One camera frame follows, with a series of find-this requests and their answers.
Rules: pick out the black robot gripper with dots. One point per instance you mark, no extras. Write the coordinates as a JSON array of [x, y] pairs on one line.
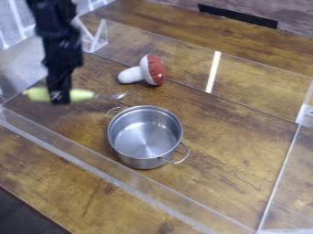
[[64, 58]]

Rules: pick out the clear acrylic enclosure wall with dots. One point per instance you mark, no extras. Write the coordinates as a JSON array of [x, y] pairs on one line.
[[239, 86]]

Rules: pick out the black strip on table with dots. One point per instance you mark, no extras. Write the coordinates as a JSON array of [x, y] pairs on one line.
[[256, 20]]

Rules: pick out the red white toy mushroom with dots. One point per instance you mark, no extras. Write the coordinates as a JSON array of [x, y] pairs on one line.
[[151, 70]]

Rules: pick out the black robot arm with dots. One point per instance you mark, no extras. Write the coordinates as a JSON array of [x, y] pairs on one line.
[[53, 14]]

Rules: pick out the small stainless steel pot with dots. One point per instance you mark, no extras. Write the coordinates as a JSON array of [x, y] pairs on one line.
[[145, 136]]

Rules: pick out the green handled metal spoon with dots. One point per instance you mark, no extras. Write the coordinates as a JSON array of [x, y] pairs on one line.
[[41, 94]]

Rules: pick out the clear acrylic triangular bracket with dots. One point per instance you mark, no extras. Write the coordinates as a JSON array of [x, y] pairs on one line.
[[93, 41]]

